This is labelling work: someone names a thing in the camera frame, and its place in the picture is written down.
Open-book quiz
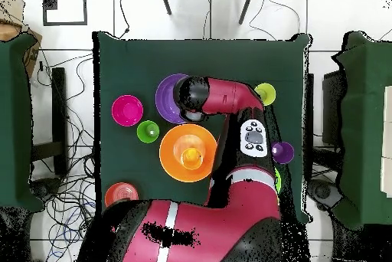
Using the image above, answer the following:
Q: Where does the purple bowl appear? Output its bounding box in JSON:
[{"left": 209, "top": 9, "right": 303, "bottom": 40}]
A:
[{"left": 155, "top": 73, "right": 190, "bottom": 125}]

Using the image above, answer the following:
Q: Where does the large yellow-orange bowl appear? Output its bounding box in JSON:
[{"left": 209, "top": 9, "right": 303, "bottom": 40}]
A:
[{"left": 158, "top": 123, "right": 218, "bottom": 183}]

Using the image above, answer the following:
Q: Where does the orange cup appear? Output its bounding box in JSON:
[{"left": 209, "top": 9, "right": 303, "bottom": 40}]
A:
[{"left": 180, "top": 147, "right": 204, "bottom": 171}]

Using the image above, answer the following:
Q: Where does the green cup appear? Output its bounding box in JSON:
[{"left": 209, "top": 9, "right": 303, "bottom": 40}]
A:
[{"left": 136, "top": 120, "right": 161, "bottom": 144}]

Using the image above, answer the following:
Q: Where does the pink bowl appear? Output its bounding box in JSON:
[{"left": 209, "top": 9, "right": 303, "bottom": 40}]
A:
[{"left": 110, "top": 93, "right": 145, "bottom": 128}]

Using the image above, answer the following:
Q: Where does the yellow cup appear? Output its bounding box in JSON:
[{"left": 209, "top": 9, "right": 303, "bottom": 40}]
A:
[{"left": 253, "top": 82, "right": 277, "bottom": 107}]

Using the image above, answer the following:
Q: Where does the dark green tablecloth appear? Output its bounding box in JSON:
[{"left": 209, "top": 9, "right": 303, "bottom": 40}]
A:
[{"left": 92, "top": 31, "right": 313, "bottom": 225}]

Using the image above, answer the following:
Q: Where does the purple cup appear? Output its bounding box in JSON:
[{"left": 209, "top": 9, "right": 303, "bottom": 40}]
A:
[{"left": 270, "top": 141, "right": 296, "bottom": 165}]

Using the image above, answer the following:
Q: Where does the green bowl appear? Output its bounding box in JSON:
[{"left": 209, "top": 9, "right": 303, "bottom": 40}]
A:
[{"left": 274, "top": 167, "right": 283, "bottom": 195}]

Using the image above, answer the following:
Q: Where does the red-orange bowl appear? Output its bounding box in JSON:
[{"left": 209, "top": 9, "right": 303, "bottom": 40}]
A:
[{"left": 104, "top": 182, "right": 140, "bottom": 208}]

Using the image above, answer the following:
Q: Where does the black floor beam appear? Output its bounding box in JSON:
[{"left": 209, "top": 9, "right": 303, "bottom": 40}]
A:
[{"left": 31, "top": 67, "right": 69, "bottom": 177}]

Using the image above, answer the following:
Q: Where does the black box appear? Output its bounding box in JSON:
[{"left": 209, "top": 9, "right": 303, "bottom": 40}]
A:
[{"left": 321, "top": 70, "right": 345, "bottom": 147}]

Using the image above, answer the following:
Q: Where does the dark grey stand base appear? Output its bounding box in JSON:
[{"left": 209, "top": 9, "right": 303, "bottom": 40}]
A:
[
  {"left": 307, "top": 178, "right": 344, "bottom": 212},
  {"left": 30, "top": 176, "right": 64, "bottom": 197}
]

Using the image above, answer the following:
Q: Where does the green side table cloth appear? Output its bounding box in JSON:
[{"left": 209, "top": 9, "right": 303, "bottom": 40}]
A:
[
  {"left": 0, "top": 33, "right": 45, "bottom": 212},
  {"left": 332, "top": 31, "right": 392, "bottom": 231}
]

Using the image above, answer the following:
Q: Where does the cardboard box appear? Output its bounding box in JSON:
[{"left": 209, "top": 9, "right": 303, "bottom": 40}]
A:
[{"left": 0, "top": 0, "right": 43, "bottom": 79}]

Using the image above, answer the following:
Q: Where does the black cable with plug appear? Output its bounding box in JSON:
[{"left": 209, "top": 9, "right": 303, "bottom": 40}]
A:
[{"left": 113, "top": 0, "right": 131, "bottom": 40}]

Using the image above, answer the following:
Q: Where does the black camera tripod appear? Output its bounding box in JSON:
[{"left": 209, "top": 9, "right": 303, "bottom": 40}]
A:
[{"left": 158, "top": 0, "right": 257, "bottom": 26}]

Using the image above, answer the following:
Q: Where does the tangle of black cables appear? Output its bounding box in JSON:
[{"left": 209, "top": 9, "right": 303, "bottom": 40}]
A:
[{"left": 30, "top": 50, "right": 102, "bottom": 262}]

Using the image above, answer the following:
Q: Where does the thin black cable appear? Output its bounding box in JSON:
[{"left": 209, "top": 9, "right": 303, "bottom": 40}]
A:
[{"left": 248, "top": 0, "right": 302, "bottom": 41}]

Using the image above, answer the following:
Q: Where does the black rectangular frame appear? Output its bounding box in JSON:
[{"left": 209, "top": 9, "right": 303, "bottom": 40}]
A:
[{"left": 41, "top": 0, "right": 89, "bottom": 27}]

